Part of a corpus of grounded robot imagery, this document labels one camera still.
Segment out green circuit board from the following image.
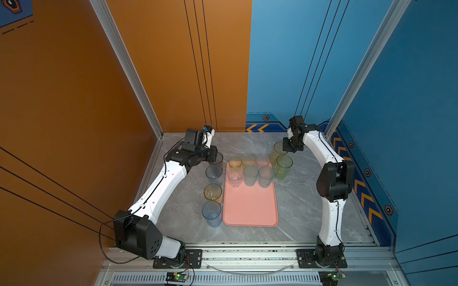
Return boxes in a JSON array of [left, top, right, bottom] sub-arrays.
[[165, 272, 190, 285], [319, 272, 347, 286]]

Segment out right aluminium corner post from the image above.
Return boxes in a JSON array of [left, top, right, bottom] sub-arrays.
[[324, 0, 411, 141]]

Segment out amber orange glass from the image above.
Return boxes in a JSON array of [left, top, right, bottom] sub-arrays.
[[203, 184, 223, 204]]

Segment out teal textured glass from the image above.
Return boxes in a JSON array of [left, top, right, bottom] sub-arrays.
[[243, 165, 259, 187], [258, 166, 275, 188]]

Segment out left green circuit board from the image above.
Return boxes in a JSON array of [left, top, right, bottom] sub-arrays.
[[165, 272, 190, 285]]

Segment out smoky grey glass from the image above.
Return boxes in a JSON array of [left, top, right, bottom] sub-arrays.
[[210, 152, 224, 168]]

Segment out tall yellow glass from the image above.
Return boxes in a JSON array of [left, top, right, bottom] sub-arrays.
[[270, 142, 288, 166]]

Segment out pale pink clear glass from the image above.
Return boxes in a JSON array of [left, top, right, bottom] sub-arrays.
[[256, 154, 270, 169]]

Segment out tall green glass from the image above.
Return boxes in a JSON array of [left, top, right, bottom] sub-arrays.
[[275, 155, 293, 180]]

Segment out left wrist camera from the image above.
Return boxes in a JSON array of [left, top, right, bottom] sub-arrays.
[[202, 125, 215, 148]]

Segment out tall blue glass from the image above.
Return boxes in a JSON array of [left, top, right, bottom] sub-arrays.
[[202, 201, 223, 228]]

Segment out aluminium front rail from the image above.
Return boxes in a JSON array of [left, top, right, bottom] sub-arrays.
[[95, 243, 409, 286]]

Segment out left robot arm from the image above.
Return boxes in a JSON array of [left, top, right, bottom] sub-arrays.
[[113, 125, 218, 267]]

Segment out clear cable loop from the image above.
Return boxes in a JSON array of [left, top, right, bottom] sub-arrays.
[[203, 262, 296, 276]]

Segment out yellow-green short glass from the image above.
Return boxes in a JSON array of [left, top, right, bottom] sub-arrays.
[[242, 154, 256, 166]]

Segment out pink plastic tray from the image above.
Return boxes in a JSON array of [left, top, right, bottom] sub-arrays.
[[223, 165, 279, 227]]

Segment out left aluminium corner post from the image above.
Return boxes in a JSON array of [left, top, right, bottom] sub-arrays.
[[89, 0, 163, 139]]

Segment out aluminium corner post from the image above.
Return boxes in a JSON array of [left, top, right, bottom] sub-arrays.
[[324, 0, 411, 141], [89, 0, 163, 139]]

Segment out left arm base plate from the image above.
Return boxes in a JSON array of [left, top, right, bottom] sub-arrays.
[[153, 249, 203, 269]]

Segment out blue short glass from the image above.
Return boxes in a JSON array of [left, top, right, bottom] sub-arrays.
[[205, 164, 223, 185]]

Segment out right green circuit board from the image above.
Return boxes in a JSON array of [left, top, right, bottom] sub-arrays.
[[319, 272, 347, 286]]

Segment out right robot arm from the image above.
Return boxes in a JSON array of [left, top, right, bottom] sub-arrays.
[[283, 116, 355, 266]]

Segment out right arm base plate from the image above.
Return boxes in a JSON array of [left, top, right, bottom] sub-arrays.
[[296, 249, 348, 269]]

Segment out clear short glass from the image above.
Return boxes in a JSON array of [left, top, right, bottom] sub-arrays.
[[227, 166, 243, 188]]

